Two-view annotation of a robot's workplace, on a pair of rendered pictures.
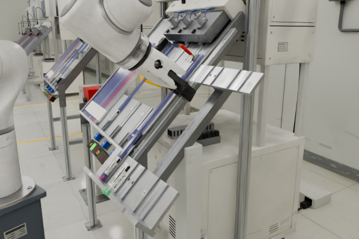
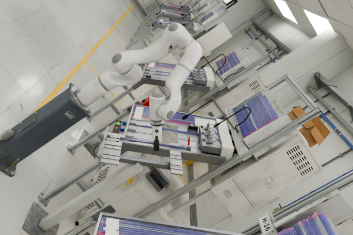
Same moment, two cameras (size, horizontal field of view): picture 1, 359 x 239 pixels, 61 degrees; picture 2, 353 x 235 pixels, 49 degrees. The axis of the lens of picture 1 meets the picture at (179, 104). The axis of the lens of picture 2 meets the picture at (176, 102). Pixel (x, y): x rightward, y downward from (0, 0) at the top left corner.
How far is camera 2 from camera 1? 1.49 m
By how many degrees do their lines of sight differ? 13
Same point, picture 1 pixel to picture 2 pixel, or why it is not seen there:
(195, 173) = (130, 173)
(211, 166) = (140, 189)
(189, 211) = (112, 181)
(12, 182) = (89, 102)
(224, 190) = (132, 206)
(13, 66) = (132, 78)
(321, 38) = not seen: outside the picture
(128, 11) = (162, 114)
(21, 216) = (76, 113)
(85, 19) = (154, 103)
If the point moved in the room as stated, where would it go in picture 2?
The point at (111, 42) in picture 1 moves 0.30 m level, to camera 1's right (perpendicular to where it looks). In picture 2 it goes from (153, 113) to (180, 162)
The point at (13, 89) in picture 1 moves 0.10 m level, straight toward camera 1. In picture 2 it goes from (124, 83) to (122, 87)
